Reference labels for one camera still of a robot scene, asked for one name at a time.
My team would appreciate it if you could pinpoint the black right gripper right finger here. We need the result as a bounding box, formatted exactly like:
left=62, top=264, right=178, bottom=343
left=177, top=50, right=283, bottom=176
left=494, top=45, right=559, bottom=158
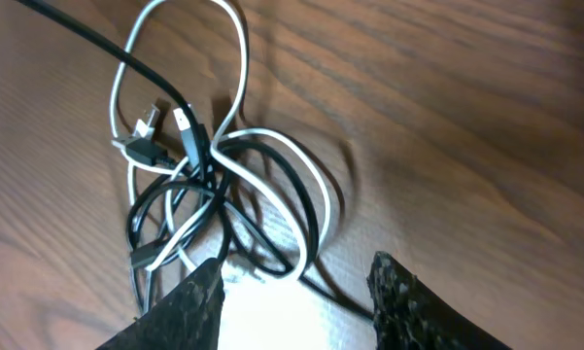
left=367, top=251, right=508, bottom=350

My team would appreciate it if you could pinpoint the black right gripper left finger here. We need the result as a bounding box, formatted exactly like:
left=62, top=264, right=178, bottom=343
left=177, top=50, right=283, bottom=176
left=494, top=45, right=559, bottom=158
left=100, top=258, right=224, bottom=350

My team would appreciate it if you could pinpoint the black USB cable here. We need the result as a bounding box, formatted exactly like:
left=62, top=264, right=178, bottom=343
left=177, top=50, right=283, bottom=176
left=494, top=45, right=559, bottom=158
left=14, top=0, right=375, bottom=322

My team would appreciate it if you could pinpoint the white USB cable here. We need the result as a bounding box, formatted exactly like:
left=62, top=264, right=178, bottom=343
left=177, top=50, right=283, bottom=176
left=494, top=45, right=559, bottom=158
left=108, top=0, right=332, bottom=283

